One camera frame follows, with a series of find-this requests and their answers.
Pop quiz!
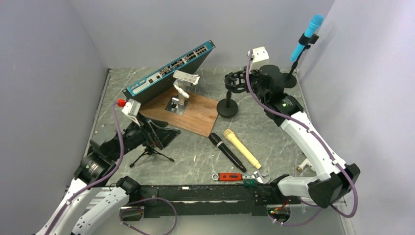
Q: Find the red handled adjustable wrench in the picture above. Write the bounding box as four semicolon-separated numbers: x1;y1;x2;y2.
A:
212;170;270;184

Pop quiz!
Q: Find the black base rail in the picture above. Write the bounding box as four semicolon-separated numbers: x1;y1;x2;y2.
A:
121;184;299;220

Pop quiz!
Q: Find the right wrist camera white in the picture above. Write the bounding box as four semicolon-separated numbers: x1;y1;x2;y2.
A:
249;47;269;72

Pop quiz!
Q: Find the white metal pipe fitting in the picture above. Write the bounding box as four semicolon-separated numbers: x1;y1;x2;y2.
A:
303;159;315;172

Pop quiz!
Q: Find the black round base mic stand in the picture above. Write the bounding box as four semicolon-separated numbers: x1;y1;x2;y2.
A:
216;67;248;118

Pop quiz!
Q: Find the blue network switch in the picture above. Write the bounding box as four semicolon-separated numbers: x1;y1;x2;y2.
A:
122;40;216;105

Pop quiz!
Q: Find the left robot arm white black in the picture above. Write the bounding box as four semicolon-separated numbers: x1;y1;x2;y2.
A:
37;116;181;235

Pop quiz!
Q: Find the brown wooden board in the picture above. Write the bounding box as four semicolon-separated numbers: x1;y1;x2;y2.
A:
140;88;218;137

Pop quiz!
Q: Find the beige gold microphone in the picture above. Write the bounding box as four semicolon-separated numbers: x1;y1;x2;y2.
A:
224;129;262;169

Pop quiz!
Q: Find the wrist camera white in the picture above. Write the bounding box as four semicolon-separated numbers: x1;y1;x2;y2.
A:
249;47;269;72
117;99;142;126

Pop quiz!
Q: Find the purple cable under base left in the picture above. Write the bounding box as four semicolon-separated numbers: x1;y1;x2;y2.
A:
119;197;178;235

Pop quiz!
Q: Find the black clip mic stand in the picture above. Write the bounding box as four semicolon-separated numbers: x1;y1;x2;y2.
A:
284;34;319;88

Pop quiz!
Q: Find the black tripod shock mount stand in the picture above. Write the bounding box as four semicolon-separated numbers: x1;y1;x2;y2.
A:
129;146;175;168

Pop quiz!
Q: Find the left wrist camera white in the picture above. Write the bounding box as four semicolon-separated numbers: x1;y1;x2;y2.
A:
117;99;142;126

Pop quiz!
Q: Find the black microphone blue foam head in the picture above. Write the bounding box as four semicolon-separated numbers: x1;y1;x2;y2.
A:
208;132;247;173

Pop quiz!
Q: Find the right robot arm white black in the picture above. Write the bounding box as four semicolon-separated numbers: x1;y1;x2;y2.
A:
249;65;361;208

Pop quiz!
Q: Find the green small connector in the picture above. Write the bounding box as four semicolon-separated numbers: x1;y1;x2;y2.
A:
243;179;258;188

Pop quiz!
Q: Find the white silver bracket fixture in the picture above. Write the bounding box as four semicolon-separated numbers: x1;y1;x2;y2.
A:
165;70;200;115

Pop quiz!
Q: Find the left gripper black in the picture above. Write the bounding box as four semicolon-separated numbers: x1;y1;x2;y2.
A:
110;111;181;160

